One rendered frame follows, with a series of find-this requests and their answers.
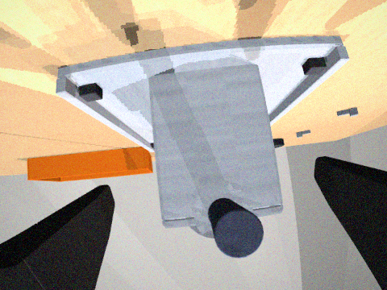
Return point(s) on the orange rectangular tray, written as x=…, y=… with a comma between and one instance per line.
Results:
x=97, y=164

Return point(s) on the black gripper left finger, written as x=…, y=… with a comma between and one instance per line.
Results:
x=65, y=250

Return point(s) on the black rubber washer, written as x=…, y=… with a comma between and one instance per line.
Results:
x=278, y=142

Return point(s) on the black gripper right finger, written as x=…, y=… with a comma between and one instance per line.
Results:
x=358, y=197

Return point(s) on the small grey metal bolt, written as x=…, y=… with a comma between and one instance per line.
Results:
x=300, y=134
x=352, y=112

